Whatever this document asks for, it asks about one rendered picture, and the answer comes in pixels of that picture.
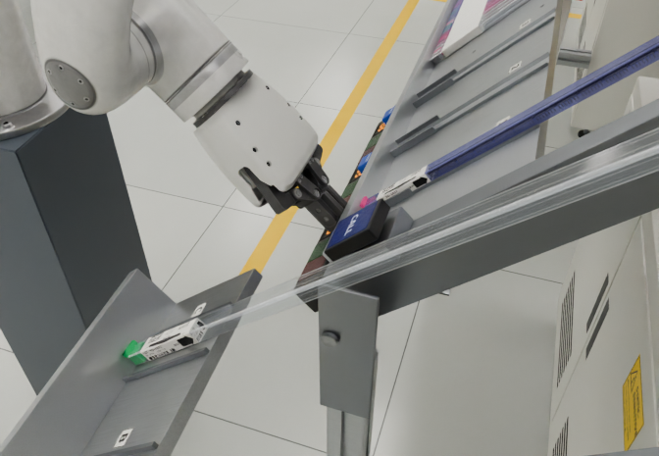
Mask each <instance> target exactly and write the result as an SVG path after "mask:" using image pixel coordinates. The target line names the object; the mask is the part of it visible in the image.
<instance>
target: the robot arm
mask: <svg viewBox="0 0 659 456"><path fill-rule="evenodd" d="M30 6H31V14H32V21H33V28H34V35H35V41H36V46H37V50H38V55H39V59H40V63H41V64H39V63H38V60H37V57H36V54H35V51H34V48H33V45H32V42H31V39H30V36H29V33H28V30H27V27H26V24H25V19H24V16H23V13H22V10H21V7H20V4H19V1H18V0H0V140H5V139H9V138H13V137H17V136H20V135H23V134H26V133H29V132H32V131H34V130H36V129H39V128H41V127H44V126H46V125H48V124H50V123H51V122H53V121H55V120H56V119H58V118H59V117H60V116H62V115H63V114H64V113H65V112H66V111H67V110H68V109H69V108H72V109H73V110H75V111H77V112H80V113H83V114H86V115H101V114H106V113H108V112H111V111H114V110H116V109H117V108H119V107H120V106H122V105H124V104H125V103H126V102H127V101H128V100H129V99H131V98H132V97H133V96H134V95H135V94H136V93H137V92H139V91H140V90H141V89H142V88H143V87H144V86H147V87H149V88H150V89H151V90H152V91H153V92H154V93H155V94H156V95H157V96H159V97H160V98H161V99H162V100H163V101H164V102H165V103H166V104H167V105H168V106H169V107H170V108H171V109H172V110H173V111H174V112H175V113H176V114H177V115H178V116H179V117H180V118H181V119H182V120H183V121H184V122H187V121H188V120H189V119H190V118H191V117H193V116H194V117H195V118H196V120H195V121H194V123H193V124H194V125H195V126H196V127H197V129H196V130H195V131H194V132H193V133H194V134H195V136H196V138H197V139H198V141H199V143H200V144H201V145H202V147H203V148H204V150H205V151H206V153H207V154H208V155H209V157H210V158H211V159H212V160H213V162H214V163H215V164H216V165H217V167H218V168H219V169H220V170H221V172H222V173H223V174H224V175H225V176H226V177H227V178H228V180H229V181H230V182H231V183H232V184H233V185H234V186H235V187H236V188H237V190H238V191H239V192H240V193H241V194H242V195H243V196H244V197H245V198H246V199H247V200H248V201H249V202H250V203H251V204H253V205H254V206H256V207H258V208H260V207H263V206H265V205H266V204H267V203H269V205H270V206H271V208H272V209H273V210H274V212H275V213H276V214H278V215H279V214H281V213H282V212H284V211H286V210H287V209H289V208H290V207H291V206H296V207H298V208H299V209H303V208H304V207H305V208H306V209H307V210H308V211H309V212H310V213H311V215H312V216H313V217H314V218H315V219H316V220H317V221H318V222H319V223H320V224H321V225H322V226H323V227H324V228H325V229H326V230H327V231H333V230H334V229H335V227H336V225H337V223H338V221H339V219H340V217H341V215H342V213H343V211H344V209H345V207H346V205H347V202H346V201H345V200H344V199H343V198H342V197H341V196H340V195H339V194H338V193H337V192H336V191H335V190H334V189H333V187H332V186H331V185H330V184H329V183H330V179H329V177H328V176H327V174H326V173H325V172H324V171H323V169H322V165H321V159H322V155H323V148H322V146H321V145H320V144H318V135H317V133H316V132H315V131H314V129H313V128H312V127H311V125H310V124H309V123H308V122H307V121H306V120H305V119H304V117H303V116H302V115H301V114H300V113H299V112H298V111H297V110H296V109H295V108H294V107H293V106H292V105H291V104H290V103H289V102H288V101H287V100H286V99H284V98H283V97H282V96H281V95H280V94H279V93H278V92H277V91H276V90H275V89H273V88H272V87H271V86H270V85H269V84H268V83H266V82H265V81H264V80H263V79H261V78H260V77H259V76H257V75H256V74H255V73H253V72H252V71H251V70H250V69H249V70H248V71H246V72H244V71H243V70H242V68H243V67H244V66H245V65H246V64H247V63H248V60H247V59H246V58H245V57H244V56H243V55H242V53H241V51H240V50H239V49H237V48H236V47H235V46H234V45H233V44H232V43H231V42H230V40H229V39H228V38H227V37H226V36H225V35H224V34H223V33H222V32H221V31H220V30H219V28H218V27H217V26H216V25H215V24H214V23H213V22H212V21H211V20H210V19H209V18H208V17H207V15H206V14H205V13H204V12H203V11H202V10H201V9H200V8H199V7H198V6H197V5H196V4H195V3H194V1H193V0H30ZM213 57H214V58H213ZM212 58H213V59H212ZM211 59H212V60H211ZM210 60H211V61H210ZM209 61H210V62H209ZM208 62H209V63H208ZM207 63H208V64H207ZM206 64H207V65H206ZM205 65H206V66H205ZM176 93H177V94H176ZM328 184H329V185H328ZM297 186H298V187H299V188H297Z"/></svg>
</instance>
